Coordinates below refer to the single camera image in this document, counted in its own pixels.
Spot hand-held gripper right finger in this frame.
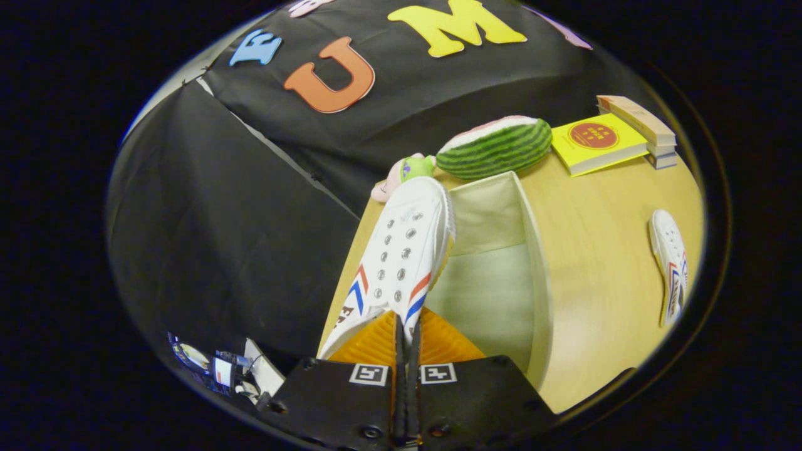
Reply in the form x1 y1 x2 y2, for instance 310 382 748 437
410 307 558 447

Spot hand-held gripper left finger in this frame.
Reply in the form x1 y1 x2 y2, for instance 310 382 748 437
269 310 402 448

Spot pale green storage box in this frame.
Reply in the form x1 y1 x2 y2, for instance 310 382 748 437
426 170 555 390

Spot white striped canvas shoe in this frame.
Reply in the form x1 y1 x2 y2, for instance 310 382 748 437
648 209 690 328
316 177 457 361

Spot white card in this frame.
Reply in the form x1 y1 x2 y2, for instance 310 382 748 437
243 338 286 397

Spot blue white small objects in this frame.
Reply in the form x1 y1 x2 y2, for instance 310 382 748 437
166 332 254 395

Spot black backdrop cloth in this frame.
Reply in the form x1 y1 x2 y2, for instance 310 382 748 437
107 0 659 376

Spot green pink plush toy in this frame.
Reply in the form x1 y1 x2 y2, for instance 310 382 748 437
370 153 437 203

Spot watermelon slice plush toy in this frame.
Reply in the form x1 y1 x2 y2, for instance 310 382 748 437
435 115 553 182

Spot yellow book red circle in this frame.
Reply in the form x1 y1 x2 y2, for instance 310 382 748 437
550 113 650 177

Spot beige paperback book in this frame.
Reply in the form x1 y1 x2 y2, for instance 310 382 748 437
596 95 677 148

